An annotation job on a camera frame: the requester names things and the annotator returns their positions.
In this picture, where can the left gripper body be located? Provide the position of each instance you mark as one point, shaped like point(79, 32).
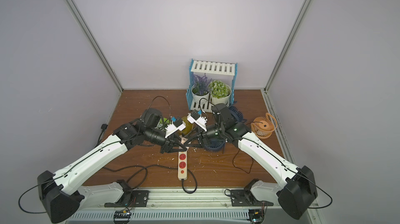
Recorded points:
point(169, 145)

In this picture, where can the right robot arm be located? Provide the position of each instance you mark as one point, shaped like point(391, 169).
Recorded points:
point(295, 190)

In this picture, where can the dark blue fan with handle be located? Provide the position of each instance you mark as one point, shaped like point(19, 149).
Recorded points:
point(236, 113)

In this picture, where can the lavender plant white pot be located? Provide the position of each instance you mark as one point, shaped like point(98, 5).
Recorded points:
point(200, 88)

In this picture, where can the orange desk fan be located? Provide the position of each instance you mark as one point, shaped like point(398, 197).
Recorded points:
point(264, 126)

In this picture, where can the green yellow garden trowel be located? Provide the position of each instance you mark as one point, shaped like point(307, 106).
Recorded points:
point(163, 123)

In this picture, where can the blue white plant shelf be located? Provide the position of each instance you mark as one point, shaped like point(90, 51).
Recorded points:
point(225, 72)

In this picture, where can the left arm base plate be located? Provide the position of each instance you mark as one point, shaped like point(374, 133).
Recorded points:
point(135, 198)

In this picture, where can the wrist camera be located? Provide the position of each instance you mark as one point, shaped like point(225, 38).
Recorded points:
point(196, 117)
point(177, 124)

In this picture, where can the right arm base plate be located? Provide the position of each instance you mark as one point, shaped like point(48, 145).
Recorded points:
point(243, 198)

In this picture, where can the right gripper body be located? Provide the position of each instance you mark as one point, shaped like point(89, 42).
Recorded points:
point(199, 139)

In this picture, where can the yellow spray bottle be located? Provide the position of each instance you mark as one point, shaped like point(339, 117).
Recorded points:
point(188, 127)

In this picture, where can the green plant white pot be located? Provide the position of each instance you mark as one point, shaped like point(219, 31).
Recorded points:
point(220, 92)

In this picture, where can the beige power strip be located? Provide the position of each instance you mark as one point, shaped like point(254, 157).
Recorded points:
point(183, 165)

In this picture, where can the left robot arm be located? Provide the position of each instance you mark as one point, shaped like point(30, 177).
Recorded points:
point(62, 193)

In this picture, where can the dark blue round desk fan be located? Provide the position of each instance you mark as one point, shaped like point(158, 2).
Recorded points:
point(214, 145)

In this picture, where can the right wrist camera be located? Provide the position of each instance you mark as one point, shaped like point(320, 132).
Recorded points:
point(196, 117)

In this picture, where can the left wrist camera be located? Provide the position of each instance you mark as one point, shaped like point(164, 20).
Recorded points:
point(177, 124)

